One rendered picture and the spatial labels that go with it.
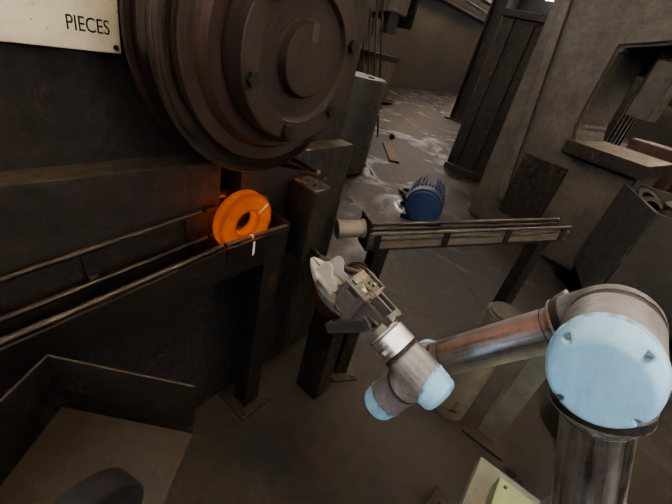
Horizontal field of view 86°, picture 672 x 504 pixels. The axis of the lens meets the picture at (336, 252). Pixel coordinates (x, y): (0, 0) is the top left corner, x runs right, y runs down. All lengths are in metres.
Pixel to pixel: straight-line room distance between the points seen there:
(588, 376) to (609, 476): 0.16
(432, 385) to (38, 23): 0.81
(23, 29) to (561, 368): 0.83
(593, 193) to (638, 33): 0.99
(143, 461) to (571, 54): 3.23
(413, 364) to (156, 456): 0.42
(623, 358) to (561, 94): 2.85
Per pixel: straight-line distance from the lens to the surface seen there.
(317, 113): 0.76
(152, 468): 0.64
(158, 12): 0.64
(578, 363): 0.52
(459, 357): 0.77
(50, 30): 0.73
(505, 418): 1.55
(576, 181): 3.17
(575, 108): 3.21
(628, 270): 2.60
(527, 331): 0.70
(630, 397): 0.53
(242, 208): 0.86
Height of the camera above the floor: 1.17
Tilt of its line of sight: 31 degrees down
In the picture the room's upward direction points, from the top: 14 degrees clockwise
